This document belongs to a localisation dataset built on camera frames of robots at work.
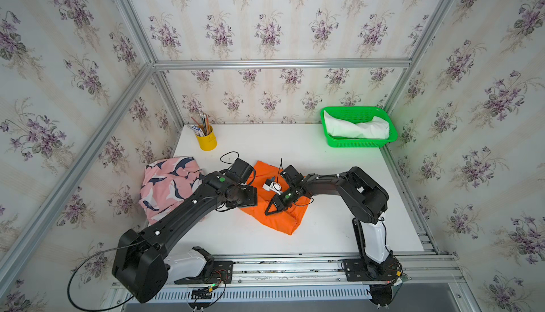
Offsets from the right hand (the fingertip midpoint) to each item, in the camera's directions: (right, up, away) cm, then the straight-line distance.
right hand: (270, 214), depth 86 cm
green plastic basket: (+48, +45, +28) cm, 71 cm away
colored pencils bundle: (-33, +37, +17) cm, 52 cm away
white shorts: (+54, +38, +21) cm, 69 cm away
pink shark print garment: (-45, +13, +5) cm, 47 cm away
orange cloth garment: (+8, -1, -5) cm, 9 cm away
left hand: (-5, +7, -8) cm, 12 cm away
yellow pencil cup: (-31, +30, +18) cm, 47 cm away
